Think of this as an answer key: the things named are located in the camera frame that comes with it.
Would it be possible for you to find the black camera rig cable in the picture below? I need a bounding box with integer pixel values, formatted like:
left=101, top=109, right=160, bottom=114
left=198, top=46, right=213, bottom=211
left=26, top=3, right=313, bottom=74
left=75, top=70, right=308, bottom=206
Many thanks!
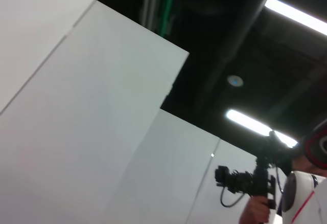
left=220, top=186, right=244, bottom=208

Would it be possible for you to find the bystander head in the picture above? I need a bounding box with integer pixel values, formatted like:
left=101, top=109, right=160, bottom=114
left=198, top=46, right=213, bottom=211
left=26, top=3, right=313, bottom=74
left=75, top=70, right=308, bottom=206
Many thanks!
left=291, top=118, right=327, bottom=176

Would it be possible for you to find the large black ceiling duct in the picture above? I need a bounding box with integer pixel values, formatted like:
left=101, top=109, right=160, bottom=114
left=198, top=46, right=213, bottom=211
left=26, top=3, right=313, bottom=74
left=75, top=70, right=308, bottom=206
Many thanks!
left=196, top=0, right=278, bottom=109

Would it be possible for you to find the black camera gimbal rig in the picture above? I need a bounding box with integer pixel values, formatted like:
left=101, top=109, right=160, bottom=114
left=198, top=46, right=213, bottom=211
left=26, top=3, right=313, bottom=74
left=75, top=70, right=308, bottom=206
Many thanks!
left=214, top=129, right=294, bottom=211

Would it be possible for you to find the green ceiling pipe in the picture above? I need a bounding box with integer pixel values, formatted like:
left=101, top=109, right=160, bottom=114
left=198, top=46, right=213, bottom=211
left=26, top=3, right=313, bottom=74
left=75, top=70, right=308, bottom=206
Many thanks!
left=158, top=0, right=177, bottom=37

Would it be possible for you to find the long ceiling light strip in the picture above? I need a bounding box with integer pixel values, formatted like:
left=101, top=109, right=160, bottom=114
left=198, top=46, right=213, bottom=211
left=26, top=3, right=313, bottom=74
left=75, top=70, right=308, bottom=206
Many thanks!
left=264, top=0, right=327, bottom=37
left=226, top=108, right=298, bottom=148

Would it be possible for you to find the bystander hand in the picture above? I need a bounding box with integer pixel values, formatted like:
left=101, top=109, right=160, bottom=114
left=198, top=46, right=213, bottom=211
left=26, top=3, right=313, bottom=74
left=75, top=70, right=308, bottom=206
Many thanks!
left=239, top=195, right=272, bottom=224

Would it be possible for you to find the white robot shell red stripe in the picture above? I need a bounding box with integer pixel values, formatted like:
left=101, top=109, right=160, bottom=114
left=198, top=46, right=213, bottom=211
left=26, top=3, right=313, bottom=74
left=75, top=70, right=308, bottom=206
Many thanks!
left=281, top=170, right=327, bottom=224

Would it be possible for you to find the round white ceiling sensor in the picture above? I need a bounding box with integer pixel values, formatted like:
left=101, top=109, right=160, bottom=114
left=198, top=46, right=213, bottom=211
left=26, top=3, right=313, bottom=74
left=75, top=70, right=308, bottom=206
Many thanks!
left=227, top=75, right=244, bottom=87

